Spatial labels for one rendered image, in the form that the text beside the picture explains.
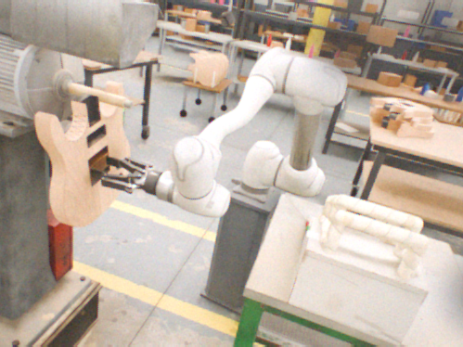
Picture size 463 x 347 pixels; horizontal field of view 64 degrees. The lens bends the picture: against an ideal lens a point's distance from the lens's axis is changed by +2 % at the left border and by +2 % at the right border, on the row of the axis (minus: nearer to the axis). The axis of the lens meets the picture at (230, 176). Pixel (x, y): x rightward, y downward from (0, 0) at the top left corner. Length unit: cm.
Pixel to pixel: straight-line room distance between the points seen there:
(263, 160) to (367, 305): 99
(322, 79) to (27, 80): 88
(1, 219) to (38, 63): 59
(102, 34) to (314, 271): 74
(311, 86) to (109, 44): 66
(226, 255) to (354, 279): 120
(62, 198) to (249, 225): 103
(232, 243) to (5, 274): 101
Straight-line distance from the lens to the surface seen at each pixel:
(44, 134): 102
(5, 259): 162
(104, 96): 117
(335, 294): 95
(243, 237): 193
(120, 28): 94
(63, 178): 110
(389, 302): 95
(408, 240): 88
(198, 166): 87
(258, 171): 179
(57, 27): 103
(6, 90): 124
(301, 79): 129
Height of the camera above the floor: 159
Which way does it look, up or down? 26 degrees down
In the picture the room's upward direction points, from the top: 12 degrees clockwise
